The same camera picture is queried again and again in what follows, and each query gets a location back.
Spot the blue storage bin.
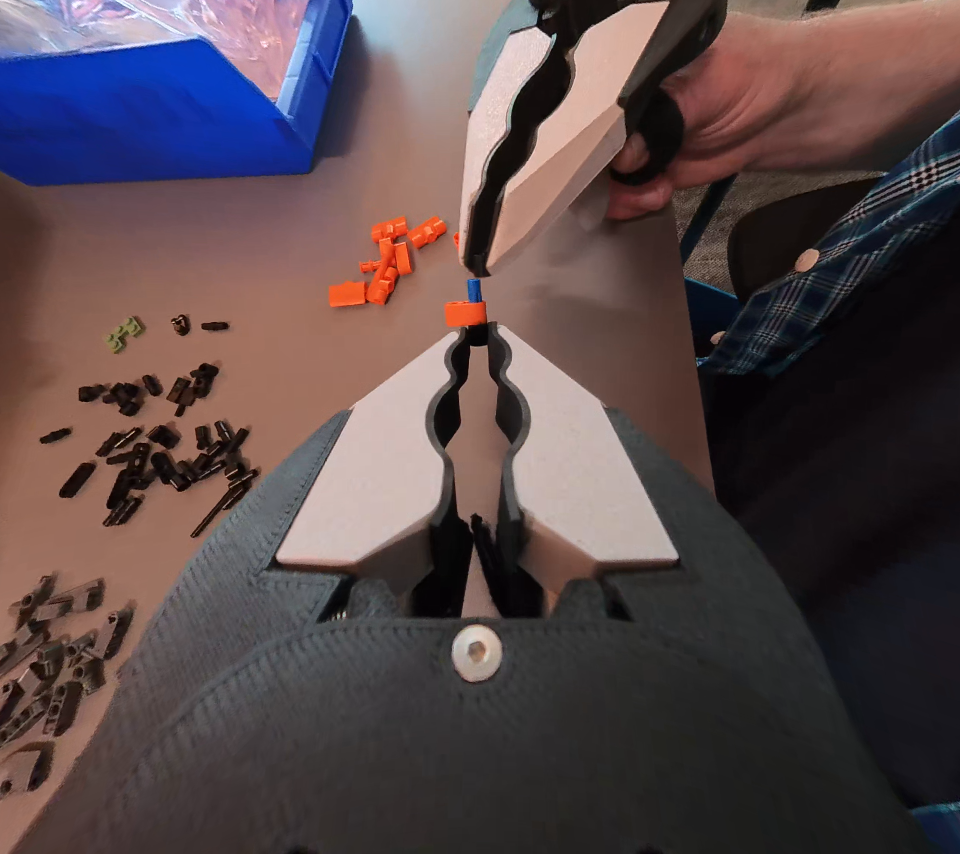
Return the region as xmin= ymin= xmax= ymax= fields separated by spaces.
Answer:
xmin=0 ymin=0 xmax=364 ymax=188

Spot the black chair seat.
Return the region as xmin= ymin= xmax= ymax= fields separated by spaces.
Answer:
xmin=726 ymin=177 xmax=905 ymax=304

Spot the blue plaid shirt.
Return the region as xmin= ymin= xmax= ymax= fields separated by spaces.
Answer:
xmin=697 ymin=0 xmax=960 ymax=379

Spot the pile of orange lego pieces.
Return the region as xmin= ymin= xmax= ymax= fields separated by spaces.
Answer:
xmin=328 ymin=215 xmax=460 ymax=309

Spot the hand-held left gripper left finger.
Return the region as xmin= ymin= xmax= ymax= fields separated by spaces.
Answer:
xmin=276 ymin=327 xmax=471 ymax=598

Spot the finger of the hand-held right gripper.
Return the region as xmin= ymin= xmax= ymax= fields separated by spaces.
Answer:
xmin=471 ymin=1 xmax=670 ymax=276
xmin=459 ymin=27 xmax=560 ymax=270

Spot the pile of black lego pins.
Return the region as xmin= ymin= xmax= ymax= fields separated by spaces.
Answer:
xmin=39 ymin=314 xmax=261 ymax=539

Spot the person's right hand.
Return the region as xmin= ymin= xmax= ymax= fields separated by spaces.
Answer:
xmin=606 ymin=10 xmax=826 ymax=221

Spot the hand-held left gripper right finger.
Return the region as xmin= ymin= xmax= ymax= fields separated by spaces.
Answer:
xmin=487 ymin=325 xmax=681 ymax=612

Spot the pile of dark grey lego beams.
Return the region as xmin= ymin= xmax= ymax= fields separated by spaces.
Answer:
xmin=0 ymin=572 xmax=136 ymax=799

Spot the person's right forearm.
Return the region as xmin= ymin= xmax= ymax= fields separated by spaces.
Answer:
xmin=816 ymin=0 xmax=960 ymax=174

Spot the blue chair part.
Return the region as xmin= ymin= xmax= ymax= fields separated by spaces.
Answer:
xmin=678 ymin=175 xmax=744 ymax=360

